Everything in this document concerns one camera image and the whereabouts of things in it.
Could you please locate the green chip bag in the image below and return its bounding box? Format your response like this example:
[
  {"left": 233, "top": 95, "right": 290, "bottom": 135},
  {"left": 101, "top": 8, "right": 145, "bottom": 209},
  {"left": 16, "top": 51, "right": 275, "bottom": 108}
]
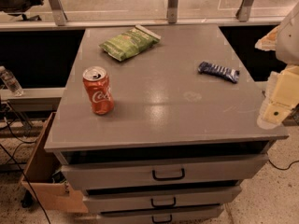
[{"left": 99, "top": 25, "right": 161, "bottom": 62}]

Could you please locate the black floor cable left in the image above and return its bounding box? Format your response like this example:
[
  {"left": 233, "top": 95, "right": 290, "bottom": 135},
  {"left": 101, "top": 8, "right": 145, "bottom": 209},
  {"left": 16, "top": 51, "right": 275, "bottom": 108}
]
[{"left": 0, "top": 101, "right": 52, "bottom": 224}]

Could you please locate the clear plastic water bottle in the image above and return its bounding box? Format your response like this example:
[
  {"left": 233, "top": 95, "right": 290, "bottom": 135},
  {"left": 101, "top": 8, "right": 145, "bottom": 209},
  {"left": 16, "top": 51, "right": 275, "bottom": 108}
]
[{"left": 0, "top": 66, "right": 23, "bottom": 96}]

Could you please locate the bottom grey drawer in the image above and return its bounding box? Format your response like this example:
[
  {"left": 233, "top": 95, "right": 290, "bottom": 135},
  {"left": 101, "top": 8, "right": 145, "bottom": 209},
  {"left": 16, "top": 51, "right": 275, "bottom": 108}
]
[{"left": 96, "top": 204, "right": 223, "bottom": 224}]

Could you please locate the metal window frame rail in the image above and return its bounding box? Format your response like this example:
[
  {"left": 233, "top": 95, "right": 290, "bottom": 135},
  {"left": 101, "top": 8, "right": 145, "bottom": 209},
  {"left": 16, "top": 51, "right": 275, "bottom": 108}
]
[{"left": 0, "top": 0, "right": 287, "bottom": 31}]

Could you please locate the orange soda can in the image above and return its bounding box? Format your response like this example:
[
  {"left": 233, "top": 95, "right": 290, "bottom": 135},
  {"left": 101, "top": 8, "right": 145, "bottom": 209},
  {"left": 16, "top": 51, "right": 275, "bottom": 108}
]
[{"left": 82, "top": 66, "right": 114, "bottom": 115}]

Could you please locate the top grey drawer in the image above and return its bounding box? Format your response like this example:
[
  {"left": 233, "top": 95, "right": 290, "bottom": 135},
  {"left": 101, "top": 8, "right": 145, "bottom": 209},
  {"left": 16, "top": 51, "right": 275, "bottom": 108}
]
[{"left": 62, "top": 154, "right": 268, "bottom": 190}]

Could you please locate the grey drawer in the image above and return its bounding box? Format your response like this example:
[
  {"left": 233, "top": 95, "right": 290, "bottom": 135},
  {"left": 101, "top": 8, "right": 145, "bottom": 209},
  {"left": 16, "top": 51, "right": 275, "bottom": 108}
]
[
  {"left": 96, "top": 204, "right": 223, "bottom": 224},
  {"left": 62, "top": 154, "right": 268, "bottom": 190},
  {"left": 83, "top": 186, "right": 241, "bottom": 213}
]

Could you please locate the grey drawer cabinet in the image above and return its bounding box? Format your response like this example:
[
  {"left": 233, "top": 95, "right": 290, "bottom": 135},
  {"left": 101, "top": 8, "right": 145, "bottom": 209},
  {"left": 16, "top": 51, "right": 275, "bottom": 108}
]
[{"left": 44, "top": 23, "right": 290, "bottom": 224}]

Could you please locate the black floor cable right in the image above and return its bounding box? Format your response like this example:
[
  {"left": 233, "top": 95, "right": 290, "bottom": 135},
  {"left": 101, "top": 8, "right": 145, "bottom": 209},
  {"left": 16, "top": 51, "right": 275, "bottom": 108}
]
[{"left": 268, "top": 159, "right": 299, "bottom": 172}]

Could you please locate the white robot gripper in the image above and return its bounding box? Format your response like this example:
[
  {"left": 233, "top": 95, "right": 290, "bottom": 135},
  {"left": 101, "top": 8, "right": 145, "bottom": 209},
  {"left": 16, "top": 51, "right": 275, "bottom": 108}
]
[{"left": 255, "top": 3, "right": 299, "bottom": 130}]

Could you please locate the cardboard box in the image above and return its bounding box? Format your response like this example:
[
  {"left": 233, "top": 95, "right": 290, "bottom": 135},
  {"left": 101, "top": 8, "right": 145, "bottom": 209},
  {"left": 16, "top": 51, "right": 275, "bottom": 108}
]
[{"left": 20, "top": 113, "right": 88, "bottom": 213}]

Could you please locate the middle grey drawer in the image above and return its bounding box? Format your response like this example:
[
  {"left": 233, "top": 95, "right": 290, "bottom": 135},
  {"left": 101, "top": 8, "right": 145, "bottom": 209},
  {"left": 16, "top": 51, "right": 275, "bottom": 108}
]
[{"left": 83, "top": 186, "right": 241, "bottom": 213}]

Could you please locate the blue rxbar blueberry bar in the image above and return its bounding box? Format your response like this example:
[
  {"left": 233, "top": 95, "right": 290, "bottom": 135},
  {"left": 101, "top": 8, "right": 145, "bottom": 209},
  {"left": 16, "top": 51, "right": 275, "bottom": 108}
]
[{"left": 198, "top": 62, "right": 240, "bottom": 84}]

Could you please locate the black floor cable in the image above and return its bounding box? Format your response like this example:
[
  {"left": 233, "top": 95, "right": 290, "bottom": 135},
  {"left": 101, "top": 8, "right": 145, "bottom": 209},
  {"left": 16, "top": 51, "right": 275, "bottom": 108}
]
[
  {"left": 268, "top": 159, "right": 299, "bottom": 172},
  {"left": 0, "top": 101, "right": 52, "bottom": 224}
]

